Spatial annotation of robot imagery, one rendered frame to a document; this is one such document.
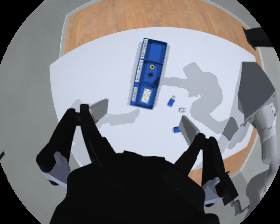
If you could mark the blue three-compartment tray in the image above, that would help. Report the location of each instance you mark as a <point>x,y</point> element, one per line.
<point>155,54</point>

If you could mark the white domino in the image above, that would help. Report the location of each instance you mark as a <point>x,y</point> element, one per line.
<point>146,95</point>

